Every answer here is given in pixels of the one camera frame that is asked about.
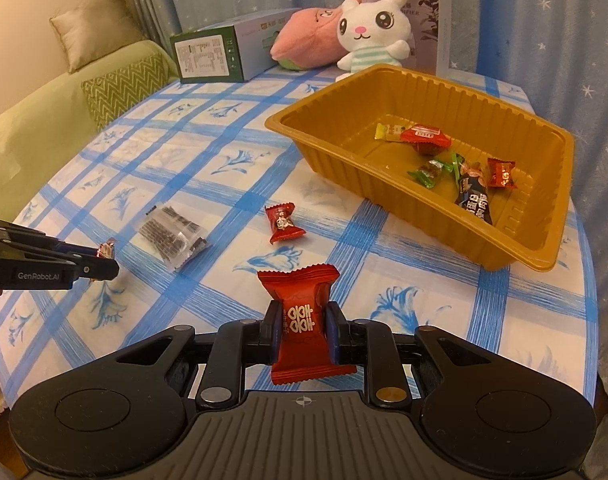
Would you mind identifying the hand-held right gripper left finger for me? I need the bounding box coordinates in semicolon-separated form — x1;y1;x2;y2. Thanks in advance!
116;301;285;409

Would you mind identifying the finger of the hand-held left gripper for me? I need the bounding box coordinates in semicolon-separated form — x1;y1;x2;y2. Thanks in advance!
69;255;120;282
53;240;105;261

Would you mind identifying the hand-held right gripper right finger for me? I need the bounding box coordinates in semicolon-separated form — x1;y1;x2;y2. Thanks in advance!
324;301;490;407

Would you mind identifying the large red candy packet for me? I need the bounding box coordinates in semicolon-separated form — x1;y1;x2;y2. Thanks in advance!
256;265;358;386

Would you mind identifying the yellow plastic tray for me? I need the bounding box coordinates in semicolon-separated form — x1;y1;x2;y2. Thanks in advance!
264;64;577;273

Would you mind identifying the red gold candy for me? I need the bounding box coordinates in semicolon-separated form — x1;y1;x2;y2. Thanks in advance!
485;157;519;190

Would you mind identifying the clear packet of dark snack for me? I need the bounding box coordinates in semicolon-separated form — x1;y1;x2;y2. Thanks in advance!
138;204;211;274

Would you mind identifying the small red wrapped candy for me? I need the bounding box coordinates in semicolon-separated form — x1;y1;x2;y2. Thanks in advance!
264;201;307;246

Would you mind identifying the blue checked tablecloth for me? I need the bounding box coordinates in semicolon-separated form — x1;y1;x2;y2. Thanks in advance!
0;67;601;411

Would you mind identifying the green covered sofa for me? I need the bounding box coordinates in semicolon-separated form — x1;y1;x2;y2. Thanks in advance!
0;40;180;241

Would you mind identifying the green zigzag cushion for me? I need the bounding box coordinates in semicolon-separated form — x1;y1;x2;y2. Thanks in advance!
80;52;179;130

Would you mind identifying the green wrapped candy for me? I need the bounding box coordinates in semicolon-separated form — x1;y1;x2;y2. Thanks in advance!
408;159;453;189

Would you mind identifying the black snack packet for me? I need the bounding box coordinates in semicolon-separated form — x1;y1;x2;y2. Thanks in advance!
448;151;495;227

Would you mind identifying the yellow snack packet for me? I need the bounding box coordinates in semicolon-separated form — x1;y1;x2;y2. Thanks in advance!
374;123;410;141

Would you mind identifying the red white label packet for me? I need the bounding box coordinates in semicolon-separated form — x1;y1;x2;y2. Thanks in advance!
400;123;448;159

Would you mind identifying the beige pillow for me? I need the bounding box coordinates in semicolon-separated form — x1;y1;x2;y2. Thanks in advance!
49;0;147;75

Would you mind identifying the green and white carton box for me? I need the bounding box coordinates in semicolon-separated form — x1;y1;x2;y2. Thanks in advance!
170;7;305;85

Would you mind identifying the pink peach plush toy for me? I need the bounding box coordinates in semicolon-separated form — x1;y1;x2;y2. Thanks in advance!
270;0;365;71

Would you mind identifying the white bunny plush toy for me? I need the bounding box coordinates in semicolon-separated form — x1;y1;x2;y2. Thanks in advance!
334;0;416;84

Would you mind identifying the plant print carton box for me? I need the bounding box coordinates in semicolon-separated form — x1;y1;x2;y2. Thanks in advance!
359;0;455;78

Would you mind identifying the blue star print curtain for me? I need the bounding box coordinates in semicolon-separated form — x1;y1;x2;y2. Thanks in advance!
126;0;608;143

